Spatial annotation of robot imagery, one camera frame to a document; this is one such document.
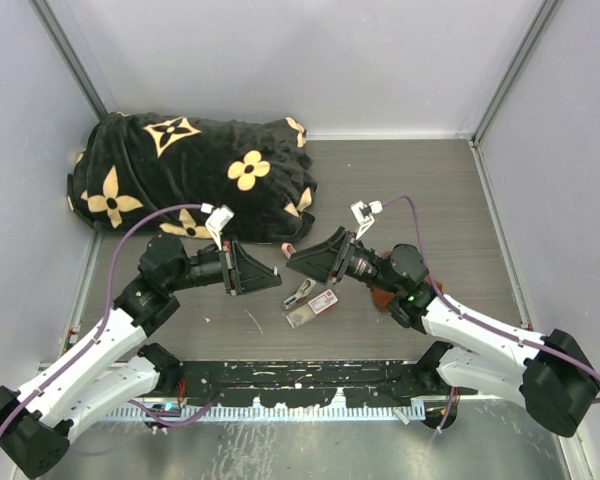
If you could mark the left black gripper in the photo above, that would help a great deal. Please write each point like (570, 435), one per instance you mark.
(246, 274)

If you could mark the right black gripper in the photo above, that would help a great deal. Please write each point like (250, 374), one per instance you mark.
(329, 259)

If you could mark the red white staple box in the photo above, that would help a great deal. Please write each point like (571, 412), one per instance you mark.
(313, 308)

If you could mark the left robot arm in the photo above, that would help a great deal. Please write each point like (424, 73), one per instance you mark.
(113, 363)

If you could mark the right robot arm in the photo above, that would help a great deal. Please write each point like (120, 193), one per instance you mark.
(548, 375)

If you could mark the brown cloth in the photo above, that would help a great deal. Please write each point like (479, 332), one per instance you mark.
(381, 298)

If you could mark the black floral plush blanket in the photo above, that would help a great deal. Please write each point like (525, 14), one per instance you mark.
(134, 165)

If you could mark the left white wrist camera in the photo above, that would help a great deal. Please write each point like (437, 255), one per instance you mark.
(218, 218)

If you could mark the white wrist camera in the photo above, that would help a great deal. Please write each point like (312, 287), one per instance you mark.
(218, 218)
(364, 214)

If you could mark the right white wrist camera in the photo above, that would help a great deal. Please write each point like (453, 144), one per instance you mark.
(364, 214)

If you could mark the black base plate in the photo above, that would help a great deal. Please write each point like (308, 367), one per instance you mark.
(369, 383)

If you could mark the white slotted cable duct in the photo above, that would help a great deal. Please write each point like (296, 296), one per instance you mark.
(335, 411)

